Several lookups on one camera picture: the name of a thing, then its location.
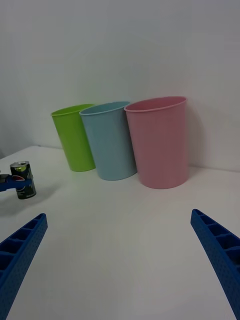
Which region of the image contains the black drink can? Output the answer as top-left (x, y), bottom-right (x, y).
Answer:
top-left (9, 161), bottom-right (37, 200)

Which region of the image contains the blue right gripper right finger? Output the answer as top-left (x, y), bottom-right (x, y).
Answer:
top-left (190, 208), bottom-right (240, 320)

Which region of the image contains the pale blue plastic bin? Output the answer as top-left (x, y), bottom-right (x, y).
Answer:
top-left (79, 101), bottom-right (138, 181)

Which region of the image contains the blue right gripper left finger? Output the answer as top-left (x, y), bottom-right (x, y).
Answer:
top-left (0, 212), bottom-right (49, 320)

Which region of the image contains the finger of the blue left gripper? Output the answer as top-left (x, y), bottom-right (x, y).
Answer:
top-left (0, 174), bottom-right (34, 193)

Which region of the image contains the pink plastic bin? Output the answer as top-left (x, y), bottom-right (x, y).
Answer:
top-left (124, 96), bottom-right (190, 190)

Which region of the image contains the green plastic bin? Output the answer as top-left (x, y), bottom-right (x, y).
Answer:
top-left (50, 103), bottom-right (97, 173)

